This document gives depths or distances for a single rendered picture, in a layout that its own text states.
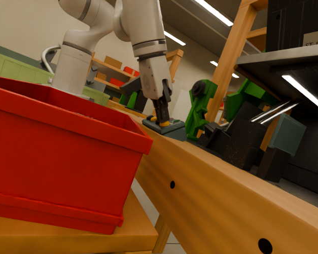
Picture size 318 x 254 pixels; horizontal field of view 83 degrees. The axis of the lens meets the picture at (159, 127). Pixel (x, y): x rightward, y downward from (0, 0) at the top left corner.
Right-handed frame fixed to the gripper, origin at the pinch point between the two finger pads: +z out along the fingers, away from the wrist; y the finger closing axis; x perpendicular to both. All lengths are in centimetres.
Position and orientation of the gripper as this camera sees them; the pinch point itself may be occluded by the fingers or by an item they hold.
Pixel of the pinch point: (162, 114)
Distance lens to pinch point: 50.7
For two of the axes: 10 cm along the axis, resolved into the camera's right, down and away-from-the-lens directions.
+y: 4.3, 2.2, -8.8
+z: 1.9, 9.3, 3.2
